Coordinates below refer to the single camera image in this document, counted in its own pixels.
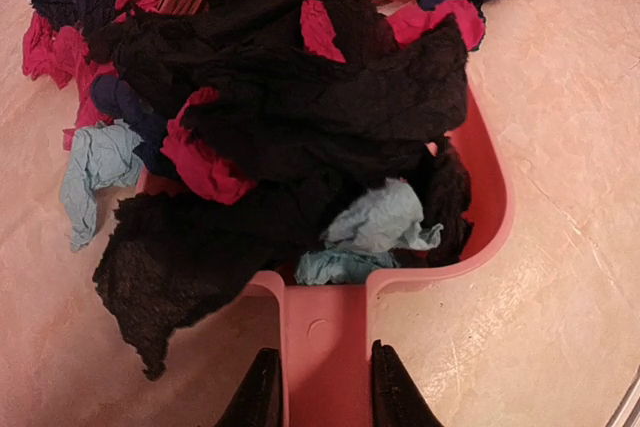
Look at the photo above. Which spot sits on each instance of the black and blue scrap pile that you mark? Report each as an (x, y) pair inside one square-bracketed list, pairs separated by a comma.
[(314, 96)]

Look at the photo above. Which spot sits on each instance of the light blue scrap near dustpan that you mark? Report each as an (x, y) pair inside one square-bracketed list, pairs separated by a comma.
[(101, 157)]

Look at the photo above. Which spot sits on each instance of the pink scrap near bin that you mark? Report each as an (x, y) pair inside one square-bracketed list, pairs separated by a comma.
[(61, 54)]

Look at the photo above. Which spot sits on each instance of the light blue scrap front right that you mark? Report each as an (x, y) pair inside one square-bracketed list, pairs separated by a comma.
[(362, 239)]

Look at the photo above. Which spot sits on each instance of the large pink scrap back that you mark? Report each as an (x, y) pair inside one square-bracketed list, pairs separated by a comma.
[(410, 22)]

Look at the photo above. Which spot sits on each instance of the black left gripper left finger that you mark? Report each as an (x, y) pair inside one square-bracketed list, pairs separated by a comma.
[(258, 400)]

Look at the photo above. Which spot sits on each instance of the pink scrap centre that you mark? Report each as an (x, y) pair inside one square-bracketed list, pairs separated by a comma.
[(201, 169)]

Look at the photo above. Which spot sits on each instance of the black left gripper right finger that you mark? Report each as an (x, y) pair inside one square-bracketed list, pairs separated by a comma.
[(396, 400)]

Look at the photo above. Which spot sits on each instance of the black scrap front centre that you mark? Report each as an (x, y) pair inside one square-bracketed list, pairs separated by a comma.
[(173, 259)]

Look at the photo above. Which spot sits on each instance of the pink plastic dustpan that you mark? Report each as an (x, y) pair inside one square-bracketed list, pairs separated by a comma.
[(323, 334)]

